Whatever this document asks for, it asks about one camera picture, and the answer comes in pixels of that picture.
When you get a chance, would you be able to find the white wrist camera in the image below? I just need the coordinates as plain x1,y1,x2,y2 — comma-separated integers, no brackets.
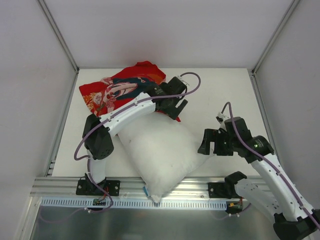
215,112,229,124
177,75,190,87

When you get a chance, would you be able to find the white pillow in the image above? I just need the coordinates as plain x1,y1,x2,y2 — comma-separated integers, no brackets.
117,111,217,203

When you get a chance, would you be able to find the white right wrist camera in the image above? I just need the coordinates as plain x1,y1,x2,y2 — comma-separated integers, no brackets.
215,112,229,124

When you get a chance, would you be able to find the left aluminium frame post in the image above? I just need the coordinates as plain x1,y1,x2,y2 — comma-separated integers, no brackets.
36,0,80,73

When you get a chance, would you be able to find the aluminium frame post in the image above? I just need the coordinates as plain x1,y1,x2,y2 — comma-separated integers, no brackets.
36,0,80,73
251,0,301,75

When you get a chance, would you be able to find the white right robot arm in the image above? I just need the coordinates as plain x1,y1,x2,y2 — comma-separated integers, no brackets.
198,113,320,240

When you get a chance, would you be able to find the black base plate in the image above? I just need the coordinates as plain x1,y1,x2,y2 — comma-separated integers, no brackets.
207,182,230,199
75,178,121,197

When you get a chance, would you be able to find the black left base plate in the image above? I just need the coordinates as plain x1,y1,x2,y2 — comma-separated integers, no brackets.
75,178,121,197

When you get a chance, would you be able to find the white slotted cable duct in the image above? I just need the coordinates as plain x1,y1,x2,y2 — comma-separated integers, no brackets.
41,197,227,211

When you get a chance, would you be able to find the right aluminium frame post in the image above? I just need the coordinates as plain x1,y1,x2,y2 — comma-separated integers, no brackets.
251,0,301,75

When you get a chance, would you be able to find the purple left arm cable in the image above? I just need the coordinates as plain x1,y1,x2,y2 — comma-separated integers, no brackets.
74,71,202,213

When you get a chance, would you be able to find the red cartoon pillowcase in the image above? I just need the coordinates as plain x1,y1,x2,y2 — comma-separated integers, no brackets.
79,61,173,117

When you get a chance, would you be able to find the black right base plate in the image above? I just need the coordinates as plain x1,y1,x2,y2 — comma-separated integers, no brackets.
207,182,230,199

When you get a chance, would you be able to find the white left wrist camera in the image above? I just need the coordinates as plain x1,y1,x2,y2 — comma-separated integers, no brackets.
177,75,190,87

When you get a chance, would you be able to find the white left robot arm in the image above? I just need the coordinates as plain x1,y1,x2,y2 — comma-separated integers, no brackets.
79,76,188,195

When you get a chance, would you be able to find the aluminium mounting rail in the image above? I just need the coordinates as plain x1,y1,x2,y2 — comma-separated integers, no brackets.
29,176,276,200

